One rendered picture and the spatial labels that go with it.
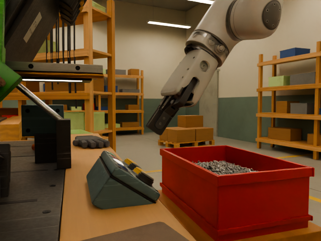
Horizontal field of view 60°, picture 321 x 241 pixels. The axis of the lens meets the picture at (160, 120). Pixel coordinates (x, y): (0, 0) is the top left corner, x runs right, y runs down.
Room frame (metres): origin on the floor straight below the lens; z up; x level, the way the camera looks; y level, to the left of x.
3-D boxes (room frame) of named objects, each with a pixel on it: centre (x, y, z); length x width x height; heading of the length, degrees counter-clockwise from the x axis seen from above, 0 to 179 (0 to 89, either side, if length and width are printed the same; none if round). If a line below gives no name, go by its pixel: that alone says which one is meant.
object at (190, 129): (7.04, -0.66, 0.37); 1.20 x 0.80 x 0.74; 122
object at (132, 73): (9.12, 2.11, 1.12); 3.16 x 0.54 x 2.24; 114
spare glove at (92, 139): (0.96, 0.25, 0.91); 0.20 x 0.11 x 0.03; 27
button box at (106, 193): (0.45, 0.07, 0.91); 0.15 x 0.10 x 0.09; 18
